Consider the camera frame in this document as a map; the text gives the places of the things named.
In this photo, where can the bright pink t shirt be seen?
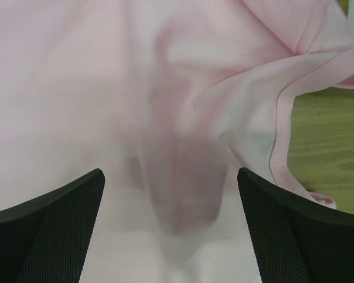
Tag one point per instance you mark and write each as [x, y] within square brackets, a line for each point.
[169, 99]

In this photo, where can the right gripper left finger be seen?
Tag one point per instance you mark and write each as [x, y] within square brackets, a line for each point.
[46, 239]

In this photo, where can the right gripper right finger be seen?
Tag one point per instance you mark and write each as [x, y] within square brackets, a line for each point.
[295, 239]

